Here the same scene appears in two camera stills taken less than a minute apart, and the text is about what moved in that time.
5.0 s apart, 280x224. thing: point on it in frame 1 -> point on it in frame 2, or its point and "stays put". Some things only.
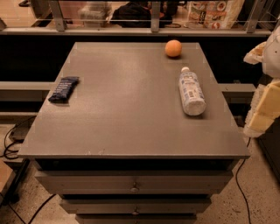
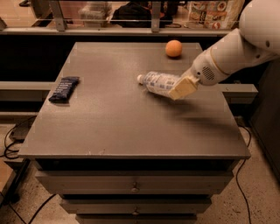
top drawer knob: x=134 y=188 stays put
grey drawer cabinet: x=125 y=134 stays put
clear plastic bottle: x=192 y=96 -> x=161 y=83
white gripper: x=273 y=59 -> x=205 y=69
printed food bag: x=213 y=14 stays put
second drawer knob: x=135 y=211 stays put
